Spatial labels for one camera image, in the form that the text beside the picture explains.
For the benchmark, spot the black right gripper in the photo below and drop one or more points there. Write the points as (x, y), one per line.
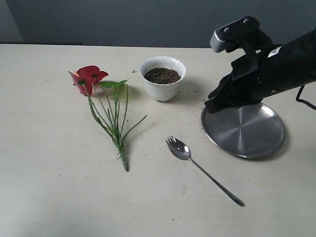
(249, 82)

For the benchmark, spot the steel spork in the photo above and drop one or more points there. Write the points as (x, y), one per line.
(183, 152)

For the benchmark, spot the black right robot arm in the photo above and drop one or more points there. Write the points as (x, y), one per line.
(271, 72)

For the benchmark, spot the white plastic flower pot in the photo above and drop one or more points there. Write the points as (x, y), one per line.
(162, 92)

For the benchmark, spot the brown soil clump with roots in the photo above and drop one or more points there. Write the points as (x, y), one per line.
(162, 76)

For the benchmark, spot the red artificial flower with stems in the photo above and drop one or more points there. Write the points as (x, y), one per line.
(108, 103)

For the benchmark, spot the round steel plate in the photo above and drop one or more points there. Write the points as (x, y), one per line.
(251, 132)

